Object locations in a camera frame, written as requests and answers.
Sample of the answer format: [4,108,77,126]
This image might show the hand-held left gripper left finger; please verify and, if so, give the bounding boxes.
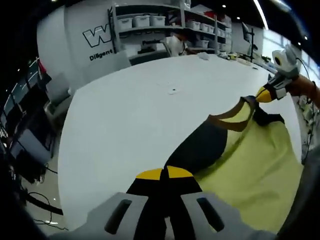
[48,168,167,240]

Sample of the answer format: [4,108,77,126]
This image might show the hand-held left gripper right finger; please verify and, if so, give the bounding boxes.
[162,164,277,240]

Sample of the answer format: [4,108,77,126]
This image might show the yellow blue black garment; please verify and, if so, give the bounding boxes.
[164,96,305,235]

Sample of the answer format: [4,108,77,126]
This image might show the person's right hand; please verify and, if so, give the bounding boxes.
[286,75,314,98]

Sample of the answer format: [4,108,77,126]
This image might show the pile of small table items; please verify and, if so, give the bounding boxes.
[219,51,253,63]

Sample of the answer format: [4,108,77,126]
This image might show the long ceiling light strip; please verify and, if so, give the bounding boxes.
[252,0,270,30]

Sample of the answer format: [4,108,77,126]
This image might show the black tripod stand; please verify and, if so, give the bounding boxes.
[14,184,64,216]

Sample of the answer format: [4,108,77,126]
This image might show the person's grey shirt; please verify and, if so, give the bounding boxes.
[298,147,320,226]

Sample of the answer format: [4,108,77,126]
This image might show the round ceiling spotlights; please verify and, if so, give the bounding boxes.
[221,3,308,45]

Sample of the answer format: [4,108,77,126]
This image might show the grey metal storage shelf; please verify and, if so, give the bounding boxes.
[107,3,233,55]

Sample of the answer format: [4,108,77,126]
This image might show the row of white storage bins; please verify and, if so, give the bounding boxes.
[117,14,232,51]

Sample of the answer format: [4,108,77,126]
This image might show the grey low partition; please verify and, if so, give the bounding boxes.
[113,49,131,68]

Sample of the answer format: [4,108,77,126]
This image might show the hanging bag with pink strap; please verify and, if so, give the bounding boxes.
[36,57,53,87]

